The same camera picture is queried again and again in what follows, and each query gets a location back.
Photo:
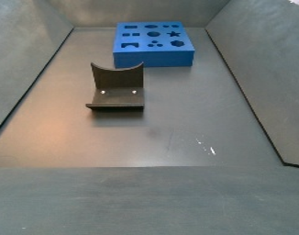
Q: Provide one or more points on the black curved holder bracket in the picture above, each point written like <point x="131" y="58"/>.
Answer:
<point x="119" y="87"/>

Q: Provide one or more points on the blue shape sorter block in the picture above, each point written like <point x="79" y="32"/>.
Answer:
<point x="159" y="44"/>

